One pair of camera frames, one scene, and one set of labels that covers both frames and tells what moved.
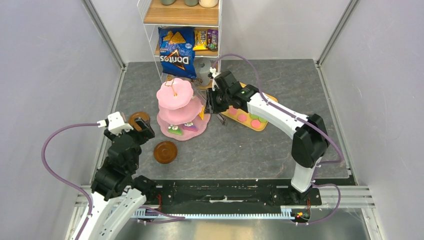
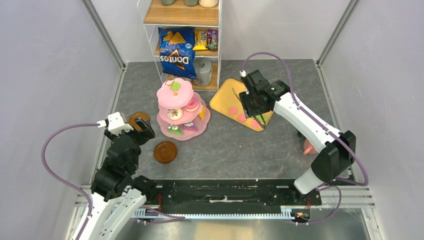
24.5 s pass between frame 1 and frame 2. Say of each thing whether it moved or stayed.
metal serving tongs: moved
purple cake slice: stayed
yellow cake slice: stayed
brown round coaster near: stayed
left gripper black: stayed
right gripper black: moved
